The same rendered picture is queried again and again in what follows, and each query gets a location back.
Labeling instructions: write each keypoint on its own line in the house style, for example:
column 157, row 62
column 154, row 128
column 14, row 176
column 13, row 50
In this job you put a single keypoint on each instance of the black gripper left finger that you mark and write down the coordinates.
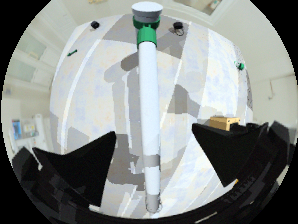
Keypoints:
column 85, row 169

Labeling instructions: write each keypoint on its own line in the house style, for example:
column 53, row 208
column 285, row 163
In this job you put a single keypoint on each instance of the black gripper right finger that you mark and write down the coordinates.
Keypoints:
column 226, row 150

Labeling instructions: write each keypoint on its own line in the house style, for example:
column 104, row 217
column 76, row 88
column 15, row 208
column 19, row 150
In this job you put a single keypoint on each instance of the dark green cup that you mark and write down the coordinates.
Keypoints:
column 146, row 32

